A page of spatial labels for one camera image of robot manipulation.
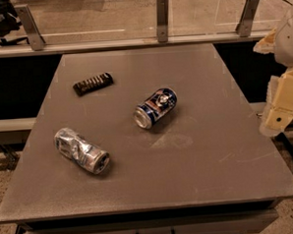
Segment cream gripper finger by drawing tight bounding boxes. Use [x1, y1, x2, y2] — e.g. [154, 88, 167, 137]
[253, 28, 277, 55]
[260, 68, 293, 137]

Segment blue pepsi can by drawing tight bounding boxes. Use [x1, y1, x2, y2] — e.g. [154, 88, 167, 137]
[134, 88, 177, 129]

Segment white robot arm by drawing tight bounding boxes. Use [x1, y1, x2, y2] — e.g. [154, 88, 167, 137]
[253, 5, 293, 137]

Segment crushed silver can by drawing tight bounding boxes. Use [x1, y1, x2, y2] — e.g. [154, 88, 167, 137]
[54, 128, 110, 175]

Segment black snack bar wrapper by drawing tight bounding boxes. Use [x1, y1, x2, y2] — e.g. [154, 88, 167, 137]
[73, 73, 113, 97]

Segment metal rail behind table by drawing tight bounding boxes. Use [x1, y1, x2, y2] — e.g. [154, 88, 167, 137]
[0, 29, 269, 58]

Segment right metal bracket post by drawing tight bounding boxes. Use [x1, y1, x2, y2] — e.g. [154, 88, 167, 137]
[235, 0, 261, 37]

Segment metal bracket post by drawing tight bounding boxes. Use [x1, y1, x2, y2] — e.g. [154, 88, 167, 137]
[15, 4, 45, 51]
[156, 0, 169, 43]
[235, 0, 261, 37]

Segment middle metal bracket post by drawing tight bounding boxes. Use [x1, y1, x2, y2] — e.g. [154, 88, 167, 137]
[156, 0, 169, 43]

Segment left metal bracket post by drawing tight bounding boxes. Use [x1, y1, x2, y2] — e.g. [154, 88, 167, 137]
[15, 4, 45, 51]

